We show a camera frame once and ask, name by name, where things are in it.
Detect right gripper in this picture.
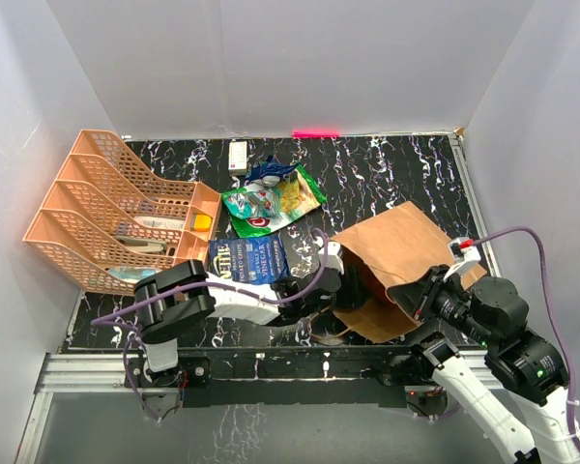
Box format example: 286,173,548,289
386,263,495,347

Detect brown paper bag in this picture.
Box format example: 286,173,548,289
313,200,488,345

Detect navy Kettle chips bag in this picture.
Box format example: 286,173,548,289
209,235,290,285

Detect green chips bag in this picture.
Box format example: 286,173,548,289
221,163,327,238

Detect teal snack packet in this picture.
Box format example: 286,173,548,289
224,189,281,219

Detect dark blue snack bag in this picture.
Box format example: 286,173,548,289
246,156,299,188

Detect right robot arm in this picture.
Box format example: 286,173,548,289
386,266,580,463

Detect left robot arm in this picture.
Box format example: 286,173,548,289
134,260,365,386

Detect red light strip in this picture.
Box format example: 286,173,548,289
292,128,340,139

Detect yellow sticky note block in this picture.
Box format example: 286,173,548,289
190,214,213,233

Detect small white box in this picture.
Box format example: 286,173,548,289
228,140,248,176

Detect white tube in organizer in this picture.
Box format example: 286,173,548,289
134,216,185,231

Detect stapler in organizer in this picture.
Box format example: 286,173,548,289
115,236,167,254

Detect clear pouch in organizer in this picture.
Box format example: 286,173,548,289
106,266,159,283

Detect orange plastic desk organizer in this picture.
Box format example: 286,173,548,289
23,130,222,295

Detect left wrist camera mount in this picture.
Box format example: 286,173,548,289
318,242,344,275

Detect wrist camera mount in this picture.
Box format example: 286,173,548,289
318,242,344,275
444,237,485,283

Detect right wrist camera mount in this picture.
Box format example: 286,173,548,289
444,237,485,283

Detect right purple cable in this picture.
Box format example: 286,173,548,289
471,225,580,460

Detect black front mounting rail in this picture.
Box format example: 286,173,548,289
179,345,412,408

